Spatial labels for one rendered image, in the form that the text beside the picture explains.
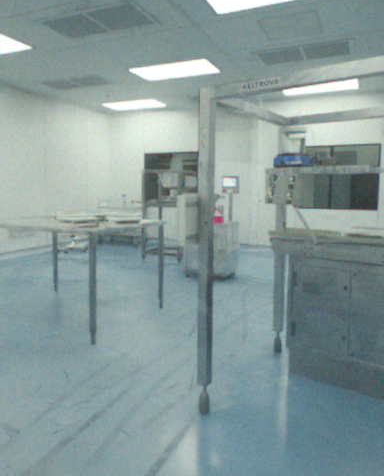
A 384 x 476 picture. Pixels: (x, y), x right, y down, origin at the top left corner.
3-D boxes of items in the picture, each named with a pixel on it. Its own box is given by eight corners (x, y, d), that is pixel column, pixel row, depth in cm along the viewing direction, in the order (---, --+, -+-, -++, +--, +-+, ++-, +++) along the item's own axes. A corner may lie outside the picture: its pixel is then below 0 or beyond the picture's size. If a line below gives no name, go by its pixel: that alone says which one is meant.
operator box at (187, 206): (176, 246, 198) (176, 195, 195) (195, 242, 211) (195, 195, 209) (185, 247, 194) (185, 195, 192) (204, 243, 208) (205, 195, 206)
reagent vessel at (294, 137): (277, 154, 250) (278, 124, 248) (287, 156, 262) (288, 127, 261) (300, 153, 241) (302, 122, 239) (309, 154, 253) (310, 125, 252)
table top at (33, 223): (-39, 225, 352) (-39, 221, 352) (54, 217, 451) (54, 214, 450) (92, 235, 287) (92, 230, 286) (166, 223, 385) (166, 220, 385)
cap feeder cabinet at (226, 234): (181, 277, 526) (182, 221, 519) (198, 269, 577) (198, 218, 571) (225, 282, 500) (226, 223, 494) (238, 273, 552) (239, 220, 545)
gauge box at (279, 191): (264, 203, 250) (264, 172, 248) (270, 203, 259) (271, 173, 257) (297, 204, 237) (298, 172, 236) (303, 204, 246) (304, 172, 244)
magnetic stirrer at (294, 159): (271, 168, 249) (271, 154, 248) (284, 169, 266) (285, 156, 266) (301, 167, 237) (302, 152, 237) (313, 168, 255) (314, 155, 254)
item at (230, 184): (220, 221, 537) (221, 175, 531) (222, 220, 546) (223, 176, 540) (236, 221, 527) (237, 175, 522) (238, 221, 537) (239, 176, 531)
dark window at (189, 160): (144, 202, 869) (144, 153, 860) (144, 202, 871) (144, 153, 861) (198, 204, 816) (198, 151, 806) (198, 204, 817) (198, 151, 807)
